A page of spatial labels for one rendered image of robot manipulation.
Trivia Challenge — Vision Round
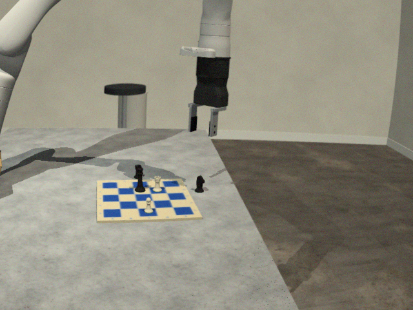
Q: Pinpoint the white rook chess piece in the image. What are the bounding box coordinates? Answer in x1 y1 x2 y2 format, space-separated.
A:
153 176 162 192

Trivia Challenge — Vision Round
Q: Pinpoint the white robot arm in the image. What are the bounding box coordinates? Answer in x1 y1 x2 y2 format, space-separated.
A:
0 0 233 133

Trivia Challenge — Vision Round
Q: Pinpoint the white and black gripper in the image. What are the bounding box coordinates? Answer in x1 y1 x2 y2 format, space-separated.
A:
180 35 231 137

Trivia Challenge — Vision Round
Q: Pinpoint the blue and cream chessboard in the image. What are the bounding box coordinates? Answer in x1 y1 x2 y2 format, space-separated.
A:
97 178 203 223

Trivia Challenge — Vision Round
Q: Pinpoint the white pawn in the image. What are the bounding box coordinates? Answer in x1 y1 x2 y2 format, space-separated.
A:
145 198 153 214

